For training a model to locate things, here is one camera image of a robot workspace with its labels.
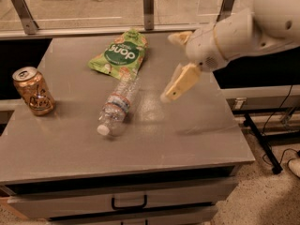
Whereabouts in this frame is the black floor cable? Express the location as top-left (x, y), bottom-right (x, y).
top-left (262, 84), bottom-right (300, 173)

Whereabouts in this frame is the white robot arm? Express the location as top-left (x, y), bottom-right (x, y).
top-left (160, 0), bottom-right (300, 102)

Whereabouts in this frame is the right metal railing bracket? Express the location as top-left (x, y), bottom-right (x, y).
top-left (217, 0), bottom-right (235, 22)

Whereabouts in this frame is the metal railing bracket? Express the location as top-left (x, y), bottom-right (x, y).
top-left (10, 0), bottom-right (39, 35)
top-left (217, 0), bottom-right (235, 22)
top-left (142, 0), bottom-right (154, 30)

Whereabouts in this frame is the upper drawer black handle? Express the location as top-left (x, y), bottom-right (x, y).
top-left (111, 195), bottom-right (148, 211)

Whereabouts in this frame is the grey drawer cabinet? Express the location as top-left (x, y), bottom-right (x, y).
top-left (0, 33), bottom-right (254, 221)

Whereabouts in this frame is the lower grey drawer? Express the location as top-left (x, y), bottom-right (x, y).
top-left (47, 206), bottom-right (218, 225)

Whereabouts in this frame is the left metal railing bracket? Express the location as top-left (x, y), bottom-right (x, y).
top-left (10, 0), bottom-right (39, 35)

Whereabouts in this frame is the gold La Croix can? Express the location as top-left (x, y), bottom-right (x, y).
top-left (12, 67), bottom-right (55, 116)

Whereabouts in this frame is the green snack bag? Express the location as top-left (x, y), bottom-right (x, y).
top-left (88, 29), bottom-right (148, 80)

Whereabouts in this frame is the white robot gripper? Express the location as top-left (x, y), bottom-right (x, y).
top-left (160, 23), bottom-right (229, 103)

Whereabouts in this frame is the clear plastic water bottle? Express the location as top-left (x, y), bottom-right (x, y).
top-left (97, 75), bottom-right (140, 136)

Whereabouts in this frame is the middle metal railing bracket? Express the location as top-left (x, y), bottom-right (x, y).
top-left (142, 0), bottom-right (154, 30)

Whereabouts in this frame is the black metal stand leg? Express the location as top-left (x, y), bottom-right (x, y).
top-left (244, 113), bottom-right (282, 174)

